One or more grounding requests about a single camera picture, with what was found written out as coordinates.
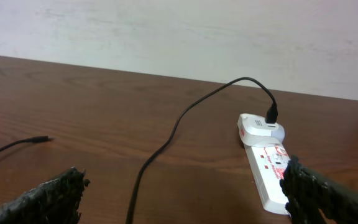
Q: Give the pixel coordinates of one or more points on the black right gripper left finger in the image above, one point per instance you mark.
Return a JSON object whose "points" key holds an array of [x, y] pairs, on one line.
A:
{"points": [[54, 201]]}

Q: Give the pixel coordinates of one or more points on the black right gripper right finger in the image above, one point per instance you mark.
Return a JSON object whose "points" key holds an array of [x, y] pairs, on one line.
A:
{"points": [[314, 198]]}

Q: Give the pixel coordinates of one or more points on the white USB wall charger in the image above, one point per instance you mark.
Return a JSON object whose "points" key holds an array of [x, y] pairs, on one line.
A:
{"points": [[255, 132]]}

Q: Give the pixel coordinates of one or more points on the white power strip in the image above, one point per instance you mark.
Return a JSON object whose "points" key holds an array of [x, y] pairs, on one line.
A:
{"points": [[268, 165]]}

